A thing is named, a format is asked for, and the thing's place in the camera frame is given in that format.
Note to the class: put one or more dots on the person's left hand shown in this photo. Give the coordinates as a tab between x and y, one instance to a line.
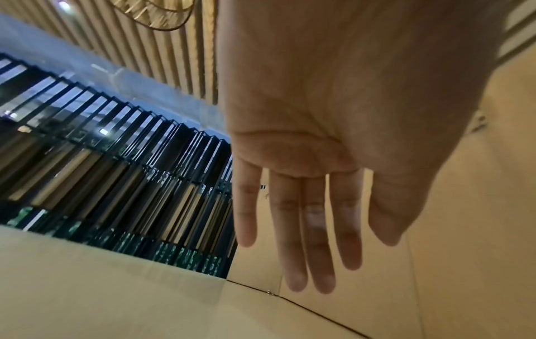
335	99

